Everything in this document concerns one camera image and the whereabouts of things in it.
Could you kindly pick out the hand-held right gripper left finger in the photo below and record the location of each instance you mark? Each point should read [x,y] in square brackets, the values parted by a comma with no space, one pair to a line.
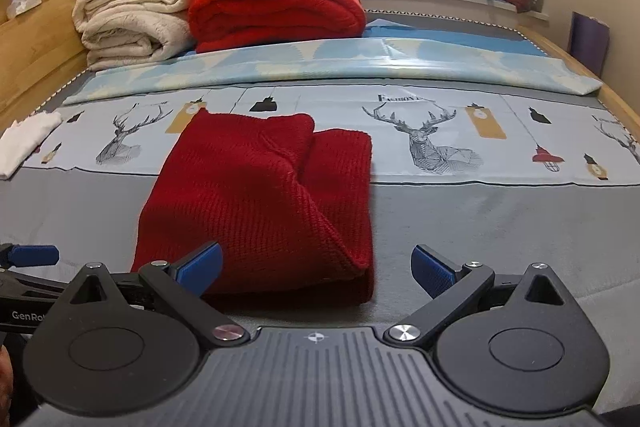
[200,265]

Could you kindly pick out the light blue patterned quilt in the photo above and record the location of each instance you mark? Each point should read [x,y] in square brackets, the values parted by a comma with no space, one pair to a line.
[350,62]

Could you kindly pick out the cream folded blanket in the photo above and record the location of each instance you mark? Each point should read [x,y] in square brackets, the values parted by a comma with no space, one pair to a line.
[130,22]

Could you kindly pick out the wooden bed frame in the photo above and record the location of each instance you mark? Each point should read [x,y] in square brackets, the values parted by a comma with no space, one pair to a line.
[40,37]

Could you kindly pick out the red knit sweater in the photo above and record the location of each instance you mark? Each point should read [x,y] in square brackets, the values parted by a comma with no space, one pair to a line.
[250,207]

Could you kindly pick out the red folded blanket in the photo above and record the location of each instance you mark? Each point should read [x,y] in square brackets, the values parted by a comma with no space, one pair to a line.
[275,12]

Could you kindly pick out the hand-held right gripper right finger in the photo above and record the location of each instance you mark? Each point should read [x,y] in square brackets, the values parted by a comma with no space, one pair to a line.
[432,270]

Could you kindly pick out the clear tissue packet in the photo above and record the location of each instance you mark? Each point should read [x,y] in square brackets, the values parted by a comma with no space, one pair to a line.
[22,3]

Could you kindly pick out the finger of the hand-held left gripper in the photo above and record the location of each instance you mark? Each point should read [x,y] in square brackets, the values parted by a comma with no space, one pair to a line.
[32,256]

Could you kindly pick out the purple board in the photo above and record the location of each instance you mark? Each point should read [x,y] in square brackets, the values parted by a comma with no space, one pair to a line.
[590,42]

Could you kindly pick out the small white cloth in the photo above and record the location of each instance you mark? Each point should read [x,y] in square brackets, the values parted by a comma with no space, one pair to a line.
[25,142]

